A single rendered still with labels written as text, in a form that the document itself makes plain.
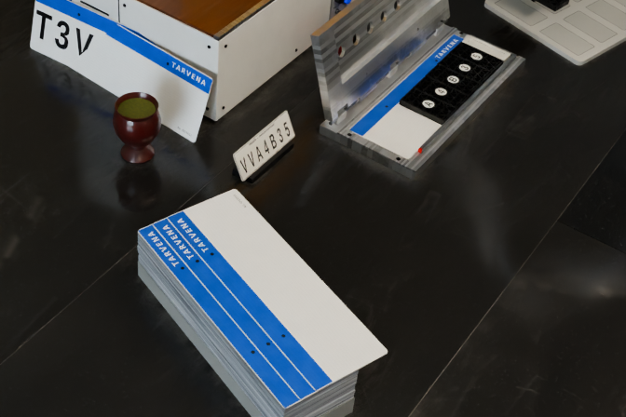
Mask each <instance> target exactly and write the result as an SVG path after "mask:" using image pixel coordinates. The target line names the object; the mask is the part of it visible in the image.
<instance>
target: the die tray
mask: <svg viewBox="0 0 626 417"><path fill-rule="evenodd" d="M484 6H485V7H486V8H487V9H489V10H490V11H492V12H494V13H495V14H497V15H498V16H499V17H500V18H502V19H504V20H506V21H507V22H509V23H511V24H512V25H514V26H515V27H517V28H518V29H520V30H522V31H523V32H525V33H526V34H528V35H530V36H532V37H533V38H535V39H536V40H538V41H539V42H540V43H542V44H543V45H545V46H546V47H549V48H550V49H552V50H553V51H555V52H556V53H558V54H560V55H561V56H563V57H564V58H566V59H568V60H569V61H571V62H573V63H574V64H576V65H583V64H585V63H586V62H588V61H591V60H592V59H594V58H596V57H598V56H600V55H601V54H603V53H605V52H607V51H608V50H609V49H611V48H613V47H615V46H617V45H619V44H620V43H622V42H624V41H626V0H569V3H568V5H566V6H564V7H562V8H560V9H558V10H557V11H553V10H551V9H549V8H548V7H545V6H543V5H542V4H540V3H539V2H537V1H536V2H533V1H531V0H485V3H484Z"/></svg>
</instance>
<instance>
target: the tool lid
mask: <svg viewBox="0 0 626 417"><path fill-rule="evenodd" d="M395 2H396V0H354V1H353V2H352V3H351V4H349V5H348V6H347V7H345V8H344V9H343V10H341V11H340V12H339V13H338V14H336V15H335V16H334V17H333V18H331V19H330V20H328V21H327V22H326V23H325V24H323V25H322V26H321V27H320V28H319V29H318V30H317V31H315V32H314V33H313V34H311V35H310V37H311V43H312V47H313V53H314V59H315V64H316V70H317V75H318V80H319V86H320V96H321V101H322V107H323V112H324V118H325V120H330V121H334V120H335V118H336V117H337V116H338V113H337V112H338V111H339V110H340V109H341V108H343V107H347V108H348V107H349V106H350V105H351V104H352V103H353V102H354V101H356V100H357V99H359V101H358V102H361V101H362V100H363V99H364V98H366V97H367V96H368V95H369V94H370V93H371V92H372V91H373V90H374V89H376V88H377V84H376V82H377V81H378V80H379V79H380V78H382V77H383V76H384V75H385V74H386V73H387V72H388V71H390V65H391V64H392V63H393V62H394V61H401V60H402V59H403V58H404V57H405V56H407V55H408V54H409V53H410V56H409V57H412V56H413V55H414V54H415V53H416V52H417V51H418V50H419V49H420V48H421V47H422V46H424V45H425V44H426V43H427V39H426V38H427V37H428V36H429V35H430V34H432V33H433V32H434V31H435V30H436V29H437V28H438V24H437V23H438V22H440V21H441V20H447V19H449V18H450V11H449V2H448V0H397V7H396V9H394V4H395ZM382 12H384V18H383V19H382V21H381V14H382ZM369 22H370V30H369V32H367V25H368V23H369ZM354 35H356V42H355V43H354V44H353V36H354ZM340 47H342V52H341V55H340V56H339V55H338V49H339V48H340Z"/></svg>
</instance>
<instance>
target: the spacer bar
mask: <svg viewBox="0 0 626 417"><path fill-rule="evenodd" d="M462 42H463V43H466V44H468V45H470V46H472V47H476V48H478V49H479V50H481V51H484V52H486V53H488V54H490V55H492V56H495V57H497V58H499V59H501V60H503V63H504V62H505V61H506V60H507V59H508V58H509V57H510V53H509V52H507V51H504V50H502V49H500V48H498V47H494V46H492V45H490V44H488V43H485V42H484V41H482V40H480V39H477V38H475V37H473V36H471V35H468V36H467V37H466V38H465V39H464V40H463V41H462Z"/></svg>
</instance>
